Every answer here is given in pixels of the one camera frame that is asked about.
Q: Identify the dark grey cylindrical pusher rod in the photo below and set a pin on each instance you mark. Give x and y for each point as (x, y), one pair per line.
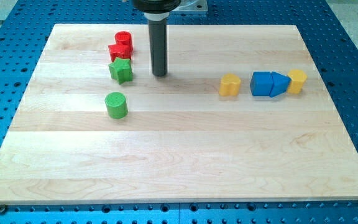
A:
(157, 24)

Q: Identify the green cylinder block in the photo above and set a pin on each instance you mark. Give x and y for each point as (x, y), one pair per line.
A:
(116, 105)

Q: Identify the red star block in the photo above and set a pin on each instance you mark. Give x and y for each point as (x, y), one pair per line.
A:
(119, 51)

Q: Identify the green star block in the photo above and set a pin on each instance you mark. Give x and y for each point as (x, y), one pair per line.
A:
(121, 70)

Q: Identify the red cylinder block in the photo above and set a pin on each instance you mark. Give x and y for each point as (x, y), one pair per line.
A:
(124, 38)

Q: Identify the yellow heart block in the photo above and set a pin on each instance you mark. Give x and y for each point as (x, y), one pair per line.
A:
(229, 85)

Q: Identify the blue cube block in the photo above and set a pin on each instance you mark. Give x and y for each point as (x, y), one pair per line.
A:
(261, 83)

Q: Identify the light wooden board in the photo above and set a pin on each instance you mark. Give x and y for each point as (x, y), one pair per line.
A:
(180, 141)

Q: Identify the blue triangle block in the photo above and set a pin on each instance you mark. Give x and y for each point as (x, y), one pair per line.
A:
(280, 84)

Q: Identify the yellow hexagon block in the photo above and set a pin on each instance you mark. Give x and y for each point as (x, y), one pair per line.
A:
(298, 79)

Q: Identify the clear acrylic mount plate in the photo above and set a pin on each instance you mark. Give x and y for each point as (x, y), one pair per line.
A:
(192, 7)

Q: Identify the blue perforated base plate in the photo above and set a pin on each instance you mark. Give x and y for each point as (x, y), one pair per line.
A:
(25, 31)

